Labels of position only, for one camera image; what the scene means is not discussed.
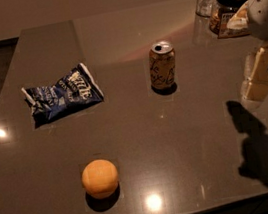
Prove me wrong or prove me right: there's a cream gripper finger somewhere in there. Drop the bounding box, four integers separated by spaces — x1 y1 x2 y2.
244 52 256 79
241 52 268 103

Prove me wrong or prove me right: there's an orange fruit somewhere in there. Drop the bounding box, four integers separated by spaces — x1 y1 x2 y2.
81 159 119 200

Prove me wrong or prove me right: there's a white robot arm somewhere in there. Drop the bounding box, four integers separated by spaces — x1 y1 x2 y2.
226 0 268 103

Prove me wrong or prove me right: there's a blue chip bag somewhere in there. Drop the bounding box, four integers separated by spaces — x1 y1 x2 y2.
21 63 104 127

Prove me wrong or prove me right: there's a glass jar with black lid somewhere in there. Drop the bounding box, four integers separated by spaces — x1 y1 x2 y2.
209 0 249 39

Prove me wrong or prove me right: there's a gold soda can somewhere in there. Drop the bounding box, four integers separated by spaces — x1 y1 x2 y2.
149 40 176 91

